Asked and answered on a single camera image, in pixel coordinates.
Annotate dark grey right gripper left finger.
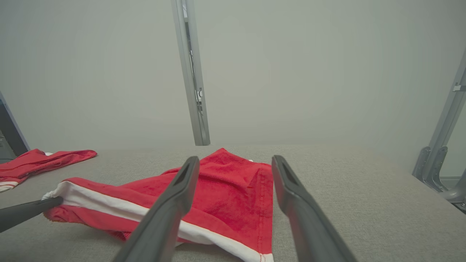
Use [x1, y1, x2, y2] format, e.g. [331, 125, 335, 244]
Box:
[113, 156, 200, 262]

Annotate red basketball jersey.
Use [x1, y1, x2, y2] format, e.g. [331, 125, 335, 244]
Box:
[0, 148, 98, 192]

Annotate red shorts with white stripes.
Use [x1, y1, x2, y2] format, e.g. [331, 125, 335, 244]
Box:
[43, 147, 274, 262]

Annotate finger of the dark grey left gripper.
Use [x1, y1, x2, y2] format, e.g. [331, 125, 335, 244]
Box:
[0, 196, 64, 233]

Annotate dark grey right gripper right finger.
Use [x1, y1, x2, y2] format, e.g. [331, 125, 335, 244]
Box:
[272, 155, 357, 262]

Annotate grey metal stand post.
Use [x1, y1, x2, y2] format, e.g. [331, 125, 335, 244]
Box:
[171, 0, 211, 146]

